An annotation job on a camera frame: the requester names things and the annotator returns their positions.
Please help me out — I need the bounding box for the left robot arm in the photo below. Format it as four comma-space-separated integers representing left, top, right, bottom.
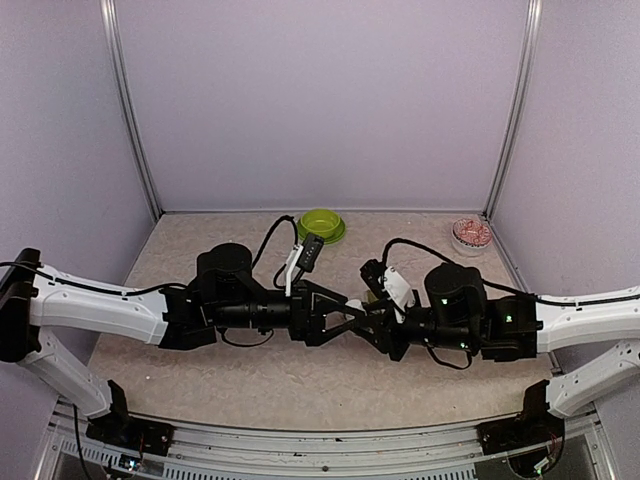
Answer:
1, 243, 364, 445

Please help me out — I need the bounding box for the right aluminium frame post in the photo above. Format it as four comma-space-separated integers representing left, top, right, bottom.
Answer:
483, 0, 543, 223

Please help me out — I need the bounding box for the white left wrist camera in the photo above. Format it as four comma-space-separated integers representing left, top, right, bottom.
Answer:
284, 233, 324, 297

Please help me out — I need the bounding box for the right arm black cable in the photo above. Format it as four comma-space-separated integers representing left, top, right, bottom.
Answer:
382, 237, 640, 304

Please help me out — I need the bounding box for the green bowl with saucer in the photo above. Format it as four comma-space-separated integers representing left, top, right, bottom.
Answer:
297, 208, 346, 244

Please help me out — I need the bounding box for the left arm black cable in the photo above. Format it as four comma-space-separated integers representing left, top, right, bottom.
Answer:
0, 214, 299, 301

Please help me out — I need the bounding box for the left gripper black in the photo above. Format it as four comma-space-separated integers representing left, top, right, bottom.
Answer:
213, 280, 367, 348

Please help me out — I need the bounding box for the aluminium frame post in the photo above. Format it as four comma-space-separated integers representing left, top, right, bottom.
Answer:
100, 0, 164, 223
483, 0, 543, 223

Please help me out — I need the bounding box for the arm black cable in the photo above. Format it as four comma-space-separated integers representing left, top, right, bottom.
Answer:
382, 237, 640, 304
0, 214, 299, 301

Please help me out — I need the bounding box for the red patterned ceramic bowl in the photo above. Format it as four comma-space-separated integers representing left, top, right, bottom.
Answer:
451, 218, 493, 257

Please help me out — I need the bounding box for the green weekly pill organizer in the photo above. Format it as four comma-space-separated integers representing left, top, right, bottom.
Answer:
365, 290, 378, 303

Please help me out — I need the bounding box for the left aluminium frame post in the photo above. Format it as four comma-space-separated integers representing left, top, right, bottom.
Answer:
100, 0, 164, 223

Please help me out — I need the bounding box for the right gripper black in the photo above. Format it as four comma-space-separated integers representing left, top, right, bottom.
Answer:
356, 300, 479, 362

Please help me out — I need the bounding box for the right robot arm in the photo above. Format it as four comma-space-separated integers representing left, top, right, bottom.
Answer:
347, 261, 639, 444

